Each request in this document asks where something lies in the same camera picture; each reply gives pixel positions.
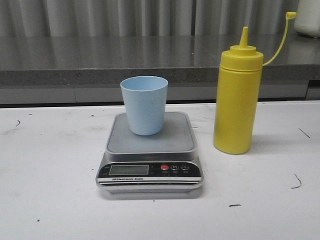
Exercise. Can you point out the white container in background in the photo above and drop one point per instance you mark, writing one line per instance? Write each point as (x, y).
(307, 21)

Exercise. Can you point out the silver electronic kitchen scale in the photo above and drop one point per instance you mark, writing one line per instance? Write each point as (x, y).
(164, 165)

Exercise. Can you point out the grey stone counter shelf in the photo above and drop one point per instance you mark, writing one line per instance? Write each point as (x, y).
(64, 71)

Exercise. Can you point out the light blue plastic cup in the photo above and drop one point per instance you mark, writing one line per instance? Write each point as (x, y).
(145, 99)

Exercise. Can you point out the yellow squeeze bottle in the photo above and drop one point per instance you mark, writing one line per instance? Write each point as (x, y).
(239, 79)

